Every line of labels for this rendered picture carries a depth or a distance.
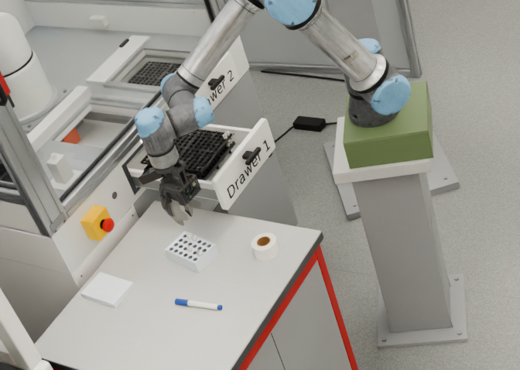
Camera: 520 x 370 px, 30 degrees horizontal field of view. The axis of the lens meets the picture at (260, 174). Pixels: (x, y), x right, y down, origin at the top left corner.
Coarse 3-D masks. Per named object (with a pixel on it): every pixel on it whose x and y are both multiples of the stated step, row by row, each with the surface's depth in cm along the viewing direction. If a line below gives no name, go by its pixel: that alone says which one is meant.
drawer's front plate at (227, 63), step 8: (224, 56) 316; (224, 64) 316; (232, 64) 320; (216, 72) 313; (224, 72) 317; (232, 72) 321; (208, 80) 310; (232, 80) 321; (200, 88) 307; (208, 88) 310; (216, 88) 314; (208, 96) 311; (216, 104) 315
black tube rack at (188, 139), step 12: (192, 132) 291; (204, 132) 290; (216, 132) 288; (180, 144) 289; (192, 144) 287; (204, 144) 285; (216, 144) 283; (180, 156) 283; (192, 156) 282; (204, 156) 281; (216, 156) 284; (192, 168) 277
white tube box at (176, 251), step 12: (180, 240) 271; (192, 240) 269; (204, 240) 267; (168, 252) 268; (180, 252) 267; (192, 252) 265; (204, 252) 263; (216, 252) 266; (180, 264) 267; (192, 264) 262; (204, 264) 264
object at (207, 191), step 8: (200, 128) 296; (208, 128) 294; (216, 128) 292; (224, 128) 290; (232, 128) 288; (240, 128) 287; (248, 128) 286; (232, 136) 290; (240, 136) 289; (144, 152) 293; (232, 152) 289; (136, 160) 290; (224, 160) 287; (128, 168) 287; (136, 168) 291; (144, 168) 294; (216, 168) 285; (136, 176) 286; (136, 184) 288; (144, 184) 286; (152, 184) 284; (200, 184) 272; (208, 184) 270; (200, 192) 274; (208, 192) 272
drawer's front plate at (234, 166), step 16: (256, 128) 279; (240, 144) 275; (256, 144) 279; (272, 144) 287; (240, 160) 273; (256, 160) 280; (224, 176) 268; (224, 192) 269; (240, 192) 275; (224, 208) 271
